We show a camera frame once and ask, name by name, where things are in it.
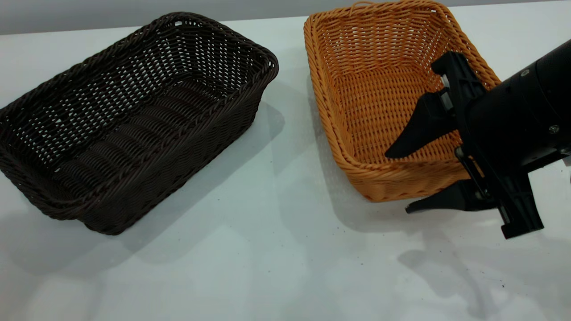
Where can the orange wicker basket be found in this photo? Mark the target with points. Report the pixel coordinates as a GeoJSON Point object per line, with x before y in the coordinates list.
{"type": "Point", "coordinates": [374, 107]}

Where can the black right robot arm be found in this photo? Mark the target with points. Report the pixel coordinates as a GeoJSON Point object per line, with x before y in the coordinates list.
{"type": "Point", "coordinates": [560, 62]}

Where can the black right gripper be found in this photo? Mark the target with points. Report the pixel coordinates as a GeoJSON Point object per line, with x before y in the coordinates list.
{"type": "Point", "coordinates": [513, 125]}

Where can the black wicker basket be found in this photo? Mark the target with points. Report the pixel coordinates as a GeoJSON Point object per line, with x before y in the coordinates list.
{"type": "Point", "coordinates": [147, 147]}

